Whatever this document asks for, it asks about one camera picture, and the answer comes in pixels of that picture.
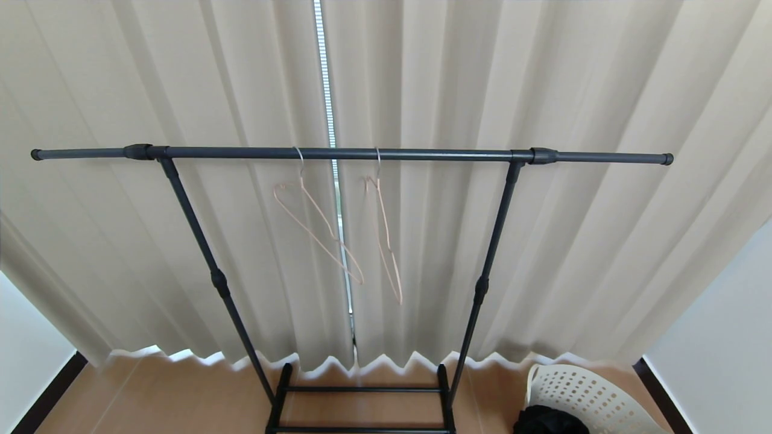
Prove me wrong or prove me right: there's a pink clothes hanger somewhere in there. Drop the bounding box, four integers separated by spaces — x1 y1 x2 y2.
273 146 365 286
364 148 403 306

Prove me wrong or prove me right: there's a black garment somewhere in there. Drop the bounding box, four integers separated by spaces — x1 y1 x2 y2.
514 405 590 434

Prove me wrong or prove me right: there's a black clothes rack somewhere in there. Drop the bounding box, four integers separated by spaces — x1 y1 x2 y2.
30 143 674 434

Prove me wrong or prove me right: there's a white laundry basket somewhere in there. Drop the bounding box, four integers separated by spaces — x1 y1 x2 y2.
525 363 670 434

